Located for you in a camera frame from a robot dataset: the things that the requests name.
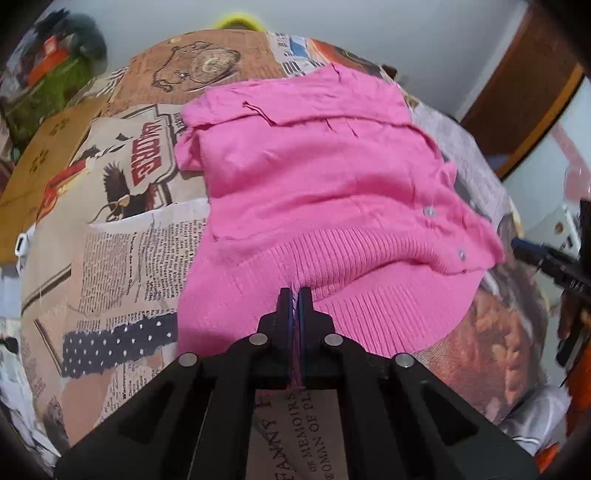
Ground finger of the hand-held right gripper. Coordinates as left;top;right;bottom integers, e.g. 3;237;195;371
510;237;561;278

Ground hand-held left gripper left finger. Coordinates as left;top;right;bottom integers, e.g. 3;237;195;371
54;287;296;480

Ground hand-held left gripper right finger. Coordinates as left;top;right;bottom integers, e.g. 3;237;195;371
298;287;540;480

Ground pink knit cardigan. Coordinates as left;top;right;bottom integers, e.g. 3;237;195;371
174;62;506;388

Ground white heart print wardrobe door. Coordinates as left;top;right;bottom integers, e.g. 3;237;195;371
503;78;591;245

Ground person's orange clothing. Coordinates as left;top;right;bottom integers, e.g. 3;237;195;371
567;360;591;418

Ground white bedsheet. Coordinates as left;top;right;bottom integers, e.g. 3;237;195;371
503;383;568;457

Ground brown wooden door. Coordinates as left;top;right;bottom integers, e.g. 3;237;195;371
459;9;585;178

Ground newspaper print bed blanket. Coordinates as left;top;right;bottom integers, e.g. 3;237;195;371
18;30;568;480

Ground small white device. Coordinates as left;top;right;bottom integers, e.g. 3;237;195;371
14;231;35;259

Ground pile of papers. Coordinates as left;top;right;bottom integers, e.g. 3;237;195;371
0;265;61;472

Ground bamboo lap table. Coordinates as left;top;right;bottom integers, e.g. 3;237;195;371
0;97;109;266

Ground yellow foam tube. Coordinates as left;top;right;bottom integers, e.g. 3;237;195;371
217;14;266;31

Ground green fabric storage box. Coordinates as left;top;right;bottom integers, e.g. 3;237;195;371
9;55;93;139

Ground orange box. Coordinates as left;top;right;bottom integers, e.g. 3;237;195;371
28;37;70;84

